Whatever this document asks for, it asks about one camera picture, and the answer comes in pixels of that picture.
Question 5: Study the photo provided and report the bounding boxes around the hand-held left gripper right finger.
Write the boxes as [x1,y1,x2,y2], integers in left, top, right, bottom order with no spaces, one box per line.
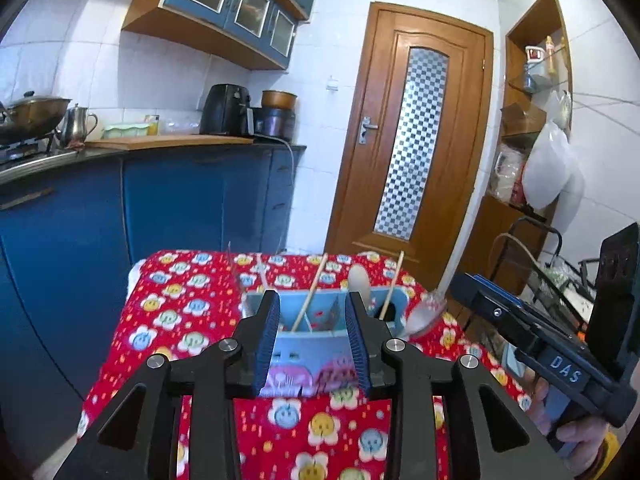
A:
[345,291,576,480]

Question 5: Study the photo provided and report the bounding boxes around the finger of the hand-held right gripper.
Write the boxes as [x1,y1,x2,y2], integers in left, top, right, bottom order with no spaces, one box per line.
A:
[449,272,546,356]

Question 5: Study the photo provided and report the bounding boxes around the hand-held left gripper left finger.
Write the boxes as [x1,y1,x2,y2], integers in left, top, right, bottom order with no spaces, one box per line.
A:
[52,290,282,480]

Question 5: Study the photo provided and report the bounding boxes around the blue utensil holder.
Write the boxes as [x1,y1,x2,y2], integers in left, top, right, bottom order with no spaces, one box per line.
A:
[240,287,416,401]

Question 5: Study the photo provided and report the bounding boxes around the white spoon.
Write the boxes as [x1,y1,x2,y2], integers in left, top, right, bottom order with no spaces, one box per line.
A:
[347,265,373,311]

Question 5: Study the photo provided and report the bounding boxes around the wooden chopstick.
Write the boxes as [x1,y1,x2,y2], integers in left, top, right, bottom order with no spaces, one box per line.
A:
[291,253,329,333]
[379,251,405,321]

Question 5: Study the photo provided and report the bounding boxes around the metal spoon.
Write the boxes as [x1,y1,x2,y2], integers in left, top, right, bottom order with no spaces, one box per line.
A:
[404,287,448,341]

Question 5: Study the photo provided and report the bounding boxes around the metal fork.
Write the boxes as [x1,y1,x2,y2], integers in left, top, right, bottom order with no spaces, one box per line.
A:
[255,254,273,295]

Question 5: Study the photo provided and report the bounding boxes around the person's right hand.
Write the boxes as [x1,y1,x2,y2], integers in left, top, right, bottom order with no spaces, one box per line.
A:
[527,377,618,478]

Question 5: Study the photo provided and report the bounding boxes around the red flower printed tablecloth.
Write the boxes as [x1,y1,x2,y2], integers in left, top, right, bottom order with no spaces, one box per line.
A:
[77,250,533,480]

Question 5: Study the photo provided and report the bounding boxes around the black metal rack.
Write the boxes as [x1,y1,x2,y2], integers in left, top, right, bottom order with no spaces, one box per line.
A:
[487,217,563,301]

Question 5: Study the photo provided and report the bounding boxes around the white plastic bag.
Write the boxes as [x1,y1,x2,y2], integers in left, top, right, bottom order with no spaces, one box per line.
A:
[522,120,586,211]

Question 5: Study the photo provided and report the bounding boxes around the wooden door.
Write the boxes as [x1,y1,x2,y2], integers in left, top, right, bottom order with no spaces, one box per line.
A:
[325,2,495,286]

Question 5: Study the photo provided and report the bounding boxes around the blue base cabinets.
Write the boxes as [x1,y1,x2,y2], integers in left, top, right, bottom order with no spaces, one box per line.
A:
[0,145,307,461]

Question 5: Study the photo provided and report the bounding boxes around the cardboard box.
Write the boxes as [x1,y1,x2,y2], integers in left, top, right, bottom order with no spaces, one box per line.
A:
[501,102,547,136]

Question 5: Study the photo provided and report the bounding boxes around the wooden cutting board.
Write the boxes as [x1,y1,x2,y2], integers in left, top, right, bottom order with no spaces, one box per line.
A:
[85,135,256,150]

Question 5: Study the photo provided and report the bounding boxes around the black air fryer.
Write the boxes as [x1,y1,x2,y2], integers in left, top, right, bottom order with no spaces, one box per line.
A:
[200,84,253,137]

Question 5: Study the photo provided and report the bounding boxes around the brown ceramic pot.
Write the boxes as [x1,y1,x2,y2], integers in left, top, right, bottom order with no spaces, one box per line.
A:
[261,90,298,110]

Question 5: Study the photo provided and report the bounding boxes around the green dish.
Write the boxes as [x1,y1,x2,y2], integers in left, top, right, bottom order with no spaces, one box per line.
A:
[101,122,151,140]

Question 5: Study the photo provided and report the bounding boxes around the metal kettle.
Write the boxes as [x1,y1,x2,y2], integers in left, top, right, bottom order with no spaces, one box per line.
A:
[55,104,99,148]

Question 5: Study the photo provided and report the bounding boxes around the gas stove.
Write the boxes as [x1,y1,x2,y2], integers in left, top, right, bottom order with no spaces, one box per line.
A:
[0,137,81,173]

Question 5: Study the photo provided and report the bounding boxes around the metal wok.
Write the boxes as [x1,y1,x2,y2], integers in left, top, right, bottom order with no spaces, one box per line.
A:
[0,91,73,143]

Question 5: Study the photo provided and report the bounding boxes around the white power cable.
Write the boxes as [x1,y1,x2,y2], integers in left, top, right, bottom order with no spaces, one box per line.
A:
[272,135,297,256]

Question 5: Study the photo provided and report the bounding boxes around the wooden wall shelf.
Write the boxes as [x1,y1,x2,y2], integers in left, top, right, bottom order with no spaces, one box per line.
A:
[460,0,573,281]

